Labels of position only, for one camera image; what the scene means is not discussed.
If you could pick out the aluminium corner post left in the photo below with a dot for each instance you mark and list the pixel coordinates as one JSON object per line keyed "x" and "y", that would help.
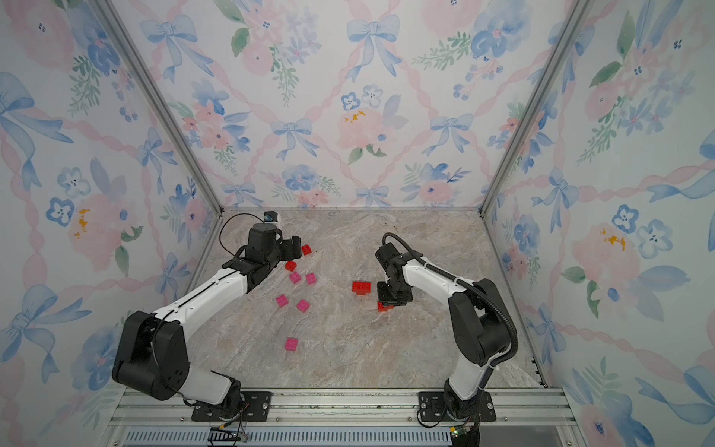
{"x": 115, "y": 27}

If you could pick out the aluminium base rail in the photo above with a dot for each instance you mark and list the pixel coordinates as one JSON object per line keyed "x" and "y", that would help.
{"x": 349, "y": 417}

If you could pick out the aluminium corner post right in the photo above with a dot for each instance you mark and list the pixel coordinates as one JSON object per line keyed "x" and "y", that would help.
{"x": 572, "y": 27}

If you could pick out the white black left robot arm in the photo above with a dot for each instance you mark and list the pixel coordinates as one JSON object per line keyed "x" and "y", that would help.
{"x": 152, "y": 354}

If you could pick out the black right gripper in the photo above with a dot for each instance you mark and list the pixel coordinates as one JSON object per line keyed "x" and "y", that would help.
{"x": 383, "y": 297}

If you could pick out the red 2x4 lego brick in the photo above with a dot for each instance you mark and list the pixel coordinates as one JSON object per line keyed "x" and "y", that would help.
{"x": 361, "y": 288}

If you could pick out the aluminium corner post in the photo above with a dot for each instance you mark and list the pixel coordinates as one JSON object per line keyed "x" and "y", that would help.
{"x": 572, "y": 27}
{"x": 115, "y": 27}

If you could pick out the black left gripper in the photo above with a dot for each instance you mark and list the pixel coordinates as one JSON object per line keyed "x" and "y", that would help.
{"x": 292, "y": 252}

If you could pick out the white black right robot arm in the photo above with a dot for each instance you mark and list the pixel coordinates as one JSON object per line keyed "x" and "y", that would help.
{"x": 483, "y": 329}

